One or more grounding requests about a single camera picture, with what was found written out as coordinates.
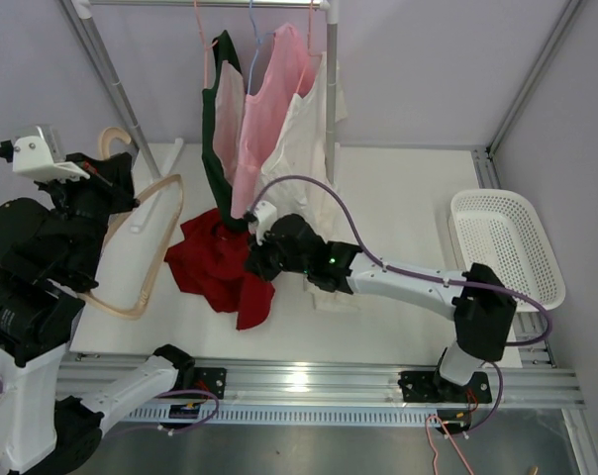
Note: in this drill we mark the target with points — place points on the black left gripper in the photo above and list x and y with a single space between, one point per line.
116 170

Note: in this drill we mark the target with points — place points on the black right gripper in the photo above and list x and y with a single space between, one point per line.
256 262

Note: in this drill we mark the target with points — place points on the beige wooden hanger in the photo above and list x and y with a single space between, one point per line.
136 242

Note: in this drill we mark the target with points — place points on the red t shirt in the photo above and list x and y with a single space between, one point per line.
210 262

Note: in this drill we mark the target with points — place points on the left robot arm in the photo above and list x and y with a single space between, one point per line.
48 264

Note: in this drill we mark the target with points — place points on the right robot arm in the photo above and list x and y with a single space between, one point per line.
475 301

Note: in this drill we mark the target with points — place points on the green and white t shirt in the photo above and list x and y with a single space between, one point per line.
223 106

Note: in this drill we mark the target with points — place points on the pink t shirt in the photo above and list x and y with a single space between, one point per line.
290 71

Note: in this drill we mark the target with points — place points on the pink hanger left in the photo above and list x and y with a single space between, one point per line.
207 47

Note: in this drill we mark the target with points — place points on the pink hanger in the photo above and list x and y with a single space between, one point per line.
309 43
207 47

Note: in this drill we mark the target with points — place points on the pink hanger right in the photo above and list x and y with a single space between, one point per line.
309 43

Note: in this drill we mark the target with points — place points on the metal clothes rack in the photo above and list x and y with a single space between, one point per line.
332 10

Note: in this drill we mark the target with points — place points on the white perforated basket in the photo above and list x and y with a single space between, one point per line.
502 230

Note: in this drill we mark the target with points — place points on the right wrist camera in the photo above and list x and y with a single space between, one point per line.
260 220

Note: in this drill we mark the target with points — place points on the aluminium mounting rail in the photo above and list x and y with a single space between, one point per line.
329 394

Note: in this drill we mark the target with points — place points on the aluminium frame post left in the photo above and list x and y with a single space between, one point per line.
82 20

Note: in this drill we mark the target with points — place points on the aluminium frame post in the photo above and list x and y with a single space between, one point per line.
555 39
82 20

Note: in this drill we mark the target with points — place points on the aluminium frame post right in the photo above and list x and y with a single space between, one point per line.
555 39

